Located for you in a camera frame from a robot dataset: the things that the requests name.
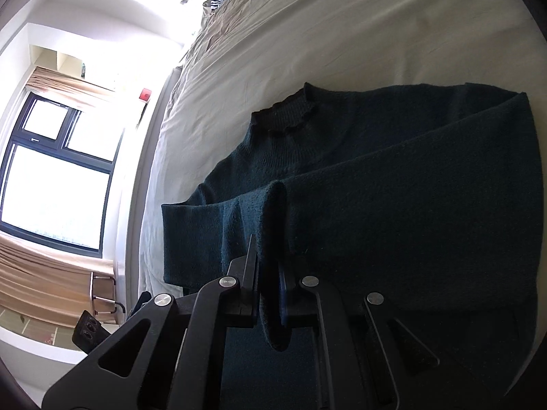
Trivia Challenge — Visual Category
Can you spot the dark green knit sweater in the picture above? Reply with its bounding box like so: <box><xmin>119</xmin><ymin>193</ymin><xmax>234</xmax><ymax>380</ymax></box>
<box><xmin>161</xmin><ymin>81</ymin><xmax>541</xmax><ymax>410</ymax></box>

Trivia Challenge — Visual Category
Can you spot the bed with cream sheet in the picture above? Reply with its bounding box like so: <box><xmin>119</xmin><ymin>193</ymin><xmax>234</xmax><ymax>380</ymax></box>
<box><xmin>127</xmin><ymin>0</ymin><xmax>547</xmax><ymax>351</ymax></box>

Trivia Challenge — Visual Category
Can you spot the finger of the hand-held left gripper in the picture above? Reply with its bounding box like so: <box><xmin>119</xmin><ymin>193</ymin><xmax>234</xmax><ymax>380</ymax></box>
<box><xmin>125</xmin><ymin>291</ymin><xmax>152</xmax><ymax>322</ymax></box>

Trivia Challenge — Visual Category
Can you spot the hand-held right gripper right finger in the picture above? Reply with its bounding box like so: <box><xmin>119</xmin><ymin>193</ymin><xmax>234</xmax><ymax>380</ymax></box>
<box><xmin>277</xmin><ymin>262</ymin><xmax>443</xmax><ymax>410</ymax></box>

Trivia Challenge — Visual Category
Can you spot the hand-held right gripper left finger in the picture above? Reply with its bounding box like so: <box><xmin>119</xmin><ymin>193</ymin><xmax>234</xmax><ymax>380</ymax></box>
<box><xmin>42</xmin><ymin>235</ymin><xmax>261</xmax><ymax>410</ymax></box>

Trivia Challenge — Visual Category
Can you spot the tan blanket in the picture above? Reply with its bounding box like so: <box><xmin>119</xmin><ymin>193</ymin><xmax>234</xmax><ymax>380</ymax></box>
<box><xmin>201</xmin><ymin>0</ymin><xmax>343</xmax><ymax>58</ymax></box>

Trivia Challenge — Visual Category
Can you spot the black framed window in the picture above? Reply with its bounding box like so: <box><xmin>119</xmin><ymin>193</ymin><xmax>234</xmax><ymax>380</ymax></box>
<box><xmin>0</xmin><ymin>94</ymin><xmax>125</xmax><ymax>254</ymax></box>

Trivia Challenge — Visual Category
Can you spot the beige pleated curtain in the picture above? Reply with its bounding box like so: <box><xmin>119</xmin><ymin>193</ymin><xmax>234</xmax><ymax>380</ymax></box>
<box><xmin>0</xmin><ymin>231</ymin><xmax>115</xmax><ymax>326</ymax></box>

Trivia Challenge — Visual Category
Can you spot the metal frame chair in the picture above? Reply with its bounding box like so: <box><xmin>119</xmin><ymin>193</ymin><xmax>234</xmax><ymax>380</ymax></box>
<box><xmin>88</xmin><ymin>271</ymin><xmax>126</xmax><ymax>326</ymax></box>

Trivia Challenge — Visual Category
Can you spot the beige roman blind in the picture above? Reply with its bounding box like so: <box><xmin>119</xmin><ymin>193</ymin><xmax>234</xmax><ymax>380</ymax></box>
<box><xmin>25</xmin><ymin>65</ymin><xmax>119</xmax><ymax>110</ymax></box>

